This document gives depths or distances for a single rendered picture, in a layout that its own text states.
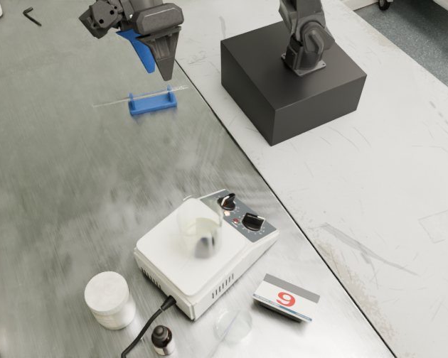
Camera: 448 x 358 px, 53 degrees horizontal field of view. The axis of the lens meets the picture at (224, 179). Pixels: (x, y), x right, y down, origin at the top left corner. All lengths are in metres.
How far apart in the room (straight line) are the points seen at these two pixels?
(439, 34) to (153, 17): 2.48
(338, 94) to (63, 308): 0.61
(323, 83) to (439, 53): 1.96
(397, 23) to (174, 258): 2.48
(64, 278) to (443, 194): 0.67
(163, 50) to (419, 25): 2.45
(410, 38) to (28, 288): 2.48
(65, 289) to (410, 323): 0.53
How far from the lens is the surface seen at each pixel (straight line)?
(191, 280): 0.64
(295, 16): 0.80
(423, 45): 2.84
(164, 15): 0.60
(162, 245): 0.67
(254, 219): 0.72
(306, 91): 0.86
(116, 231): 0.80
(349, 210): 0.82
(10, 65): 1.18
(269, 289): 0.71
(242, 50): 0.92
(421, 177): 0.91
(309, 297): 0.73
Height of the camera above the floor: 1.57
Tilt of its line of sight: 53 degrees down
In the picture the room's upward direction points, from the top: 1 degrees counter-clockwise
